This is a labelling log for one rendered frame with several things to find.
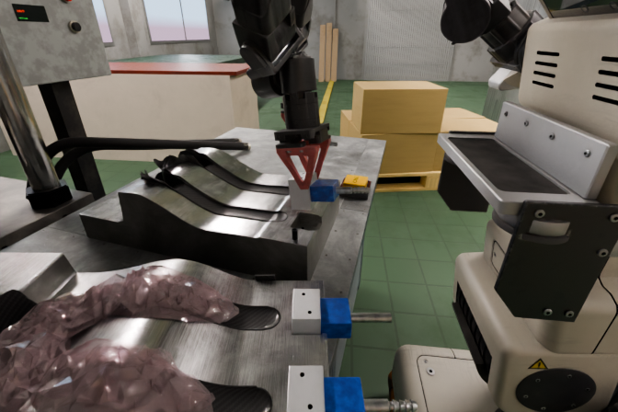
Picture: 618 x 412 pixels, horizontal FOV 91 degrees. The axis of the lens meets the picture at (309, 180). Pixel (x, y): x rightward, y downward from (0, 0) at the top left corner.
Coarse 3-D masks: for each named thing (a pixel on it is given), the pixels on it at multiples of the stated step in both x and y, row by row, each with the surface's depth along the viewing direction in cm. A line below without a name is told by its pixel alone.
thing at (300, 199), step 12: (288, 180) 51; (312, 180) 52; (324, 180) 53; (336, 180) 52; (300, 192) 51; (312, 192) 51; (324, 192) 50; (336, 192) 51; (348, 192) 50; (300, 204) 52; (312, 204) 52
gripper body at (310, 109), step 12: (288, 96) 48; (312, 96) 47; (288, 108) 48; (300, 108) 47; (312, 108) 47; (288, 120) 48; (300, 120) 47; (312, 120) 48; (276, 132) 47; (288, 132) 46; (300, 132) 45; (312, 132) 45
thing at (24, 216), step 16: (0, 192) 88; (16, 192) 88; (80, 192) 88; (0, 208) 80; (16, 208) 80; (48, 208) 80; (64, 208) 81; (80, 208) 86; (0, 224) 73; (16, 224) 73; (32, 224) 75; (48, 224) 78; (0, 240) 69; (16, 240) 72
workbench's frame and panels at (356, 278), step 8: (368, 216) 79; (360, 248) 68; (360, 256) 144; (360, 264) 149; (360, 272) 156; (352, 280) 58; (352, 288) 122; (352, 296) 127; (352, 304) 133; (336, 344) 45; (344, 344) 118; (336, 352) 91; (336, 360) 96; (336, 368) 99; (336, 376) 103
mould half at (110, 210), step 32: (224, 160) 75; (128, 192) 56; (160, 192) 58; (224, 192) 66; (256, 192) 67; (96, 224) 63; (128, 224) 60; (160, 224) 58; (192, 224) 55; (224, 224) 56; (256, 224) 55; (288, 224) 55; (192, 256) 58; (224, 256) 56; (256, 256) 53; (288, 256) 51; (320, 256) 60
